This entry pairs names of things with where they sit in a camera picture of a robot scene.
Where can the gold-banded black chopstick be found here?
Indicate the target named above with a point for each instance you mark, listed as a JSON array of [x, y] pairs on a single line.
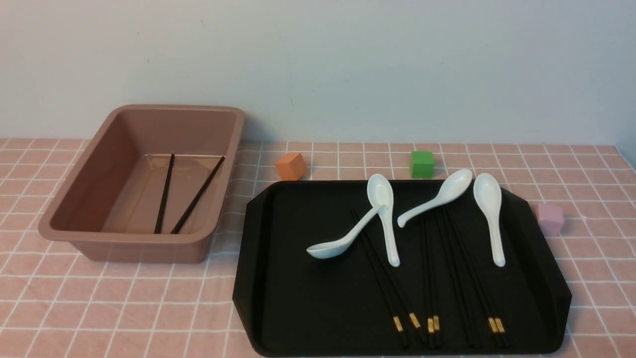
[[430, 303], [398, 296], [434, 286], [472, 283], [503, 333], [390, 304]]

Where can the orange cube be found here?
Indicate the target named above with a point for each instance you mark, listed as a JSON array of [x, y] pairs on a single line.
[[291, 166]]

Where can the white spoon upright left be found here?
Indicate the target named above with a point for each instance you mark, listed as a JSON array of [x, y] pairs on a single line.
[[380, 194]]

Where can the white spoon lying sideways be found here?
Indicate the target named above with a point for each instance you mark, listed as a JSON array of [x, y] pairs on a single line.
[[328, 250]]

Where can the black plastic tray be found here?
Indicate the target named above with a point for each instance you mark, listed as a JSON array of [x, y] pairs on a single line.
[[293, 305]]

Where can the green cube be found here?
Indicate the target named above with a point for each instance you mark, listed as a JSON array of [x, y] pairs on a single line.
[[422, 164]]

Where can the black chopstick in bin right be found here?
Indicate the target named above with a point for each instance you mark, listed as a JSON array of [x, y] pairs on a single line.
[[190, 208]]

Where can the black chopstick in bin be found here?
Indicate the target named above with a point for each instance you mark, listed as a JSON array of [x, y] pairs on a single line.
[[190, 208], [164, 197]]

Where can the white spoon tilted centre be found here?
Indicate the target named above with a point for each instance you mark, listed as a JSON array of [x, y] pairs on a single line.
[[452, 188]]

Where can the black chopstick in bin left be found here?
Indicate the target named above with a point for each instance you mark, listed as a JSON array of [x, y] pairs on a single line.
[[164, 197]]

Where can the brown plastic bin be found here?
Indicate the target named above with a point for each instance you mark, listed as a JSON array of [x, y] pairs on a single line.
[[107, 207]]

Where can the white spoon far right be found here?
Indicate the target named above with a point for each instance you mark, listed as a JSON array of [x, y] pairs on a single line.
[[488, 196]]

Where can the pink cube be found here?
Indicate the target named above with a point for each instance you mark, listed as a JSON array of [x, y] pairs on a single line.
[[551, 219]]

